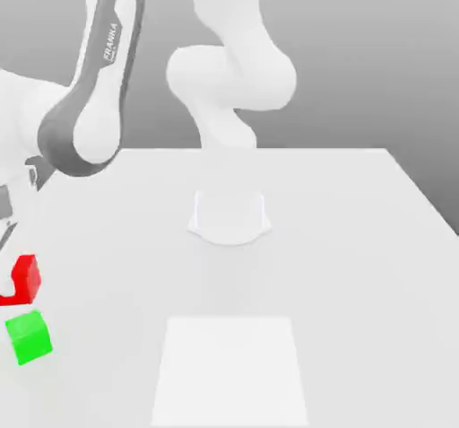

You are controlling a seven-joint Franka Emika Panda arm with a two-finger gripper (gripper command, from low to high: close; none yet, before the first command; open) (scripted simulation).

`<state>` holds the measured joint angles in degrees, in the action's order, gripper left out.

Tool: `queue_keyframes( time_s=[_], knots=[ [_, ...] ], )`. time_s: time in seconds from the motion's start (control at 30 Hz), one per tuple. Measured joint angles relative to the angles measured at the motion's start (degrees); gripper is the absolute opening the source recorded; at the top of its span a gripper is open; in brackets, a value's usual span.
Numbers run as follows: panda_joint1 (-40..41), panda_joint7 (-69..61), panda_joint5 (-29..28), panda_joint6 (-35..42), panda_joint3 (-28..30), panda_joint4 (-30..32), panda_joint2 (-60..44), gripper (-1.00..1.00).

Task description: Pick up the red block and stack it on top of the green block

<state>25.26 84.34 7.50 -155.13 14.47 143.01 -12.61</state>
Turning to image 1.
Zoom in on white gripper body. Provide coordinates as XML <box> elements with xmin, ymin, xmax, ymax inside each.
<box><xmin>0</xmin><ymin>217</ymin><xmax>22</xmax><ymax>281</ymax></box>

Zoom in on small green cube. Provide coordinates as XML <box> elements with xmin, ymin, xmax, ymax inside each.
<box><xmin>4</xmin><ymin>310</ymin><xmax>54</xmax><ymax>367</ymax></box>

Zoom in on small red cube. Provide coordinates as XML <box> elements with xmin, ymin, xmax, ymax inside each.
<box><xmin>0</xmin><ymin>254</ymin><xmax>43</xmax><ymax>308</ymax></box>

